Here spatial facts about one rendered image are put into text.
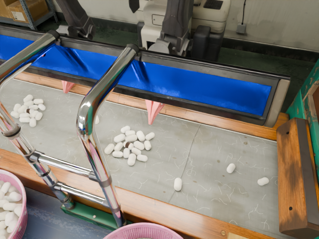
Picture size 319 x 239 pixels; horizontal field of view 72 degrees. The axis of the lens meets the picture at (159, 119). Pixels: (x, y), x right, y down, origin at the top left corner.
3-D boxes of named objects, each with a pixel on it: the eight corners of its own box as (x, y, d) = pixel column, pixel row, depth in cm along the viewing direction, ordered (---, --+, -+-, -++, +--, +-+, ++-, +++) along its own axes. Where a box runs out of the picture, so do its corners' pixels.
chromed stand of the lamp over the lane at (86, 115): (98, 157, 73) (46, 23, 40) (154, 174, 69) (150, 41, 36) (64, 213, 61) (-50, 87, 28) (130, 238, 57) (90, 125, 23)
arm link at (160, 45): (191, 42, 65) (164, 34, 67) (188, 24, 54) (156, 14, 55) (176, 80, 66) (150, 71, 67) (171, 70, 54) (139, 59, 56)
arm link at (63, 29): (97, 27, 83) (77, 24, 85) (80, 11, 72) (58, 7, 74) (89, 58, 83) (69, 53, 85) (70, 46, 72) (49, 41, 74)
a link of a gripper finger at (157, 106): (154, 126, 61) (162, 93, 61) (131, 120, 62) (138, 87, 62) (160, 126, 67) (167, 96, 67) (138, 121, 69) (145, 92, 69)
